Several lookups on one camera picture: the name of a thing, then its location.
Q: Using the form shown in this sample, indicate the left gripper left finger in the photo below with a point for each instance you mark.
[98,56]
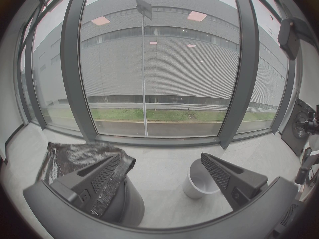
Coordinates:
[82,183]

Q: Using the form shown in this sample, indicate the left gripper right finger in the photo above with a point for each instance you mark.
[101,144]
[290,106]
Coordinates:
[239,180]

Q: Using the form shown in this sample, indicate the black plastic bag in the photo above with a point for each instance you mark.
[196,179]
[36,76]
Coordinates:
[74,155]

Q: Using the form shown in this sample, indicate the white trash bin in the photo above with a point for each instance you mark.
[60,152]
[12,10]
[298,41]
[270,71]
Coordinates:
[194,189]

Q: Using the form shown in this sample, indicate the grey washing machine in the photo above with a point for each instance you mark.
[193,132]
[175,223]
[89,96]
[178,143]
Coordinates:
[290,138]

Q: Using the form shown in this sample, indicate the window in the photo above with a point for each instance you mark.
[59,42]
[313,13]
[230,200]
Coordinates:
[159,58]

